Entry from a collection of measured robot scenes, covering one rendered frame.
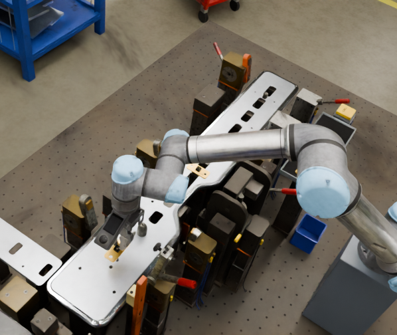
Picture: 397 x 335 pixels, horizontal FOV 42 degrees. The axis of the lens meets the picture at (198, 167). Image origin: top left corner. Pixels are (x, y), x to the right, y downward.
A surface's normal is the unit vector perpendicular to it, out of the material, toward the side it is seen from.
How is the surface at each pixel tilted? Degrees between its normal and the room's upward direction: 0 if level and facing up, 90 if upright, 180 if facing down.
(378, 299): 90
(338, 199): 85
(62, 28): 0
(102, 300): 0
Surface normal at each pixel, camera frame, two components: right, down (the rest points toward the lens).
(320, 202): -0.24, 0.65
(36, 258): 0.15, -0.65
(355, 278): -0.55, 0.58
